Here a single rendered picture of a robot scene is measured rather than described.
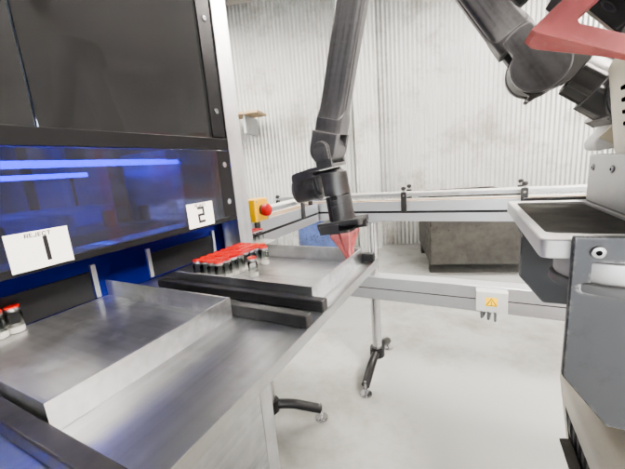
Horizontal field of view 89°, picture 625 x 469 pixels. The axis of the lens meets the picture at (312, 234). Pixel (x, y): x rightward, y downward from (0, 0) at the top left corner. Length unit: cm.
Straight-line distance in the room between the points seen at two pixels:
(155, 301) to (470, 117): 429
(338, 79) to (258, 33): 429
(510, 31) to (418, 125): 387
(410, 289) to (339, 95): 115
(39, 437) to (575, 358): 46
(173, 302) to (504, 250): 307
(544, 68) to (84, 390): 71
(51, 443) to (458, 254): 317
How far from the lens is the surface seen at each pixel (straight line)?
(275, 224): 131
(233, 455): 116
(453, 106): 458
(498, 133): 469
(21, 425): 44
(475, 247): 333
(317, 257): 83
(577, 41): 26
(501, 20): 65
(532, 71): 61
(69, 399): 44
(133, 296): 75
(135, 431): 40
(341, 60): 69
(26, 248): 66
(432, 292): 163
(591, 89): 64
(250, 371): 42
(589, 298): 33
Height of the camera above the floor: 111
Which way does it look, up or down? 12 degrees down
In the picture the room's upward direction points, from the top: 5 degrees counter-clockwise
